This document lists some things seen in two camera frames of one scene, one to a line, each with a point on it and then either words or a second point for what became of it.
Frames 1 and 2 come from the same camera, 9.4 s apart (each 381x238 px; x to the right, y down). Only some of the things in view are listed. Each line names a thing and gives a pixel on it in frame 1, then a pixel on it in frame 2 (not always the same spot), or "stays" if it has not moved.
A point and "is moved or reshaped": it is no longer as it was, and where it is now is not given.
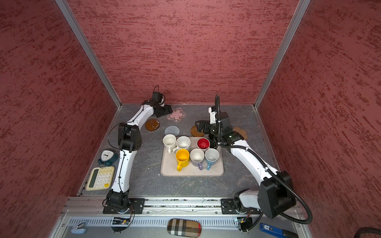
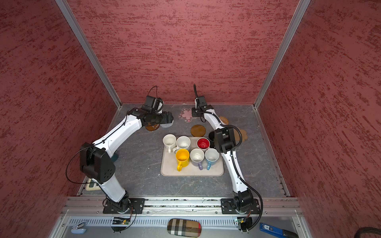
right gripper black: (206, 123) → (195, 112)
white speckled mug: (182, 142) stays
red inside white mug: (203, 143) stays
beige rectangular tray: (168, 167) stays
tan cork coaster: (241, 132) stays
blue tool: (277, 231) stays
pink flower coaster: (176, 115) is moved or reshaped
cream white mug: (169, 141) stays
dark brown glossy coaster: (152, 124) stays
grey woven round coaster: (172, 130) → (167, 125)
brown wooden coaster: (195, 132) stays
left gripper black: (168, 110) → (164, 120)
